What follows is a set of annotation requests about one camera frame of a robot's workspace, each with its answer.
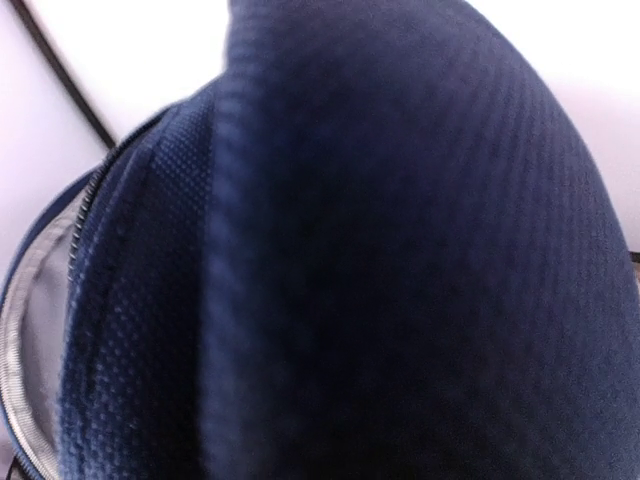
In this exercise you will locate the navy blue student backpack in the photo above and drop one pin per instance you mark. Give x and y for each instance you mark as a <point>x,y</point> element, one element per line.
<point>375,247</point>

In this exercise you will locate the black frame post left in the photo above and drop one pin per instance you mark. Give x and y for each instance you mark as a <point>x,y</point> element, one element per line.
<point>51,57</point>

